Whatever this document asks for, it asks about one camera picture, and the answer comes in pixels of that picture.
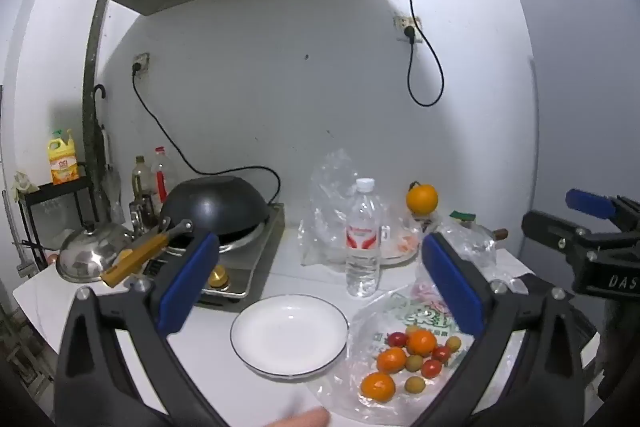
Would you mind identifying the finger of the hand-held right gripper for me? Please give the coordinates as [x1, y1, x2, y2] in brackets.
[521, 210, 640, 264]
[566, 188, 640, 231]

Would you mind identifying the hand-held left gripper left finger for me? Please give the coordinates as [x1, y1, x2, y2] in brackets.
[54, 231, 231, 427]

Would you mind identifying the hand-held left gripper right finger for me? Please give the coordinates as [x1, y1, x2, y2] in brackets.
[410, 232, 586, 427]

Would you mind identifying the small tangerine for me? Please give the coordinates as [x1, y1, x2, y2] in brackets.
[361, 372, 397, 404]
[406, 329, 438, 357]
[376, 347, 407, 375]

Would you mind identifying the green printed clear plastic bag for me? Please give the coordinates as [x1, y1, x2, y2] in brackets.
[307, 284, 506, 425]

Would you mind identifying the white plate dark rim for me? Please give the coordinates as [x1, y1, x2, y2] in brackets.
[230, 294, 349, 378]

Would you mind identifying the person's right forearm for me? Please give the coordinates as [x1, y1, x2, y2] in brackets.
[597, 294, 631, 400]

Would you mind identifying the person's left hand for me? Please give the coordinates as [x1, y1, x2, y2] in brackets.
[272, 408, 331, 427]

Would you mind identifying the white plate with food scraps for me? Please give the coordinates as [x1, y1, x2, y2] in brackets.
[380, 222, 423, 265]

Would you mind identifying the silver induction cooker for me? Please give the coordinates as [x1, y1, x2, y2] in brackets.
[135, 203, 287, 303]

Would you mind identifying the large orange with stem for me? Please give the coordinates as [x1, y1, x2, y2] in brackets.
[406, 181, 439, 215]

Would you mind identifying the clear plastic water bottle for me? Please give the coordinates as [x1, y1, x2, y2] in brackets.
[345, 177, 383, 299]

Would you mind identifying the stainless steel pot lid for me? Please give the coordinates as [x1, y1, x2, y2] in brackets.
[56, 222, 136, 284]

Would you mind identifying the clear bottle with red label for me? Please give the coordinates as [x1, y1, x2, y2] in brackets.
[150, 147, 178, 208]

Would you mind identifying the dark oil bottle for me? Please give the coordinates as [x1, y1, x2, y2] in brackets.
[131, 156, 153, 208]

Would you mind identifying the black folded umbrella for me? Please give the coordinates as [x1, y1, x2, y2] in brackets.
[92, 84, 125, 224]

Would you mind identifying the black metal rack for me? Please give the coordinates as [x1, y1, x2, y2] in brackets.
[17, 174, 101, 278]

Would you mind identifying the yellow detergent bottle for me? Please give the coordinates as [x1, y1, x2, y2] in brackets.
[47, 128, 81, 185]

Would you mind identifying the white crumpled cloth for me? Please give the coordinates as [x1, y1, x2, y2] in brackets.
[12, 171, 41, 202]

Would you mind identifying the grey vertical pipe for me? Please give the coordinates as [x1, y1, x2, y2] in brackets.
[80, 0, 108, 208]

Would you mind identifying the small pot with wooden handle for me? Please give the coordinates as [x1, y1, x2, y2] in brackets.
[450, 219, 509, 258]

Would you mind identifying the black wok with wooden handle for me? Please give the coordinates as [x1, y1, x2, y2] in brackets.
[100, 176, 273, 288]

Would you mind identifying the black cooker cable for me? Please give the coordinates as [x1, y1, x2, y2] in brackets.
[131, 63, 282, 208]

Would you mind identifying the black range hood cable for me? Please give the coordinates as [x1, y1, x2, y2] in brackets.
[374, 0, 446, 108]

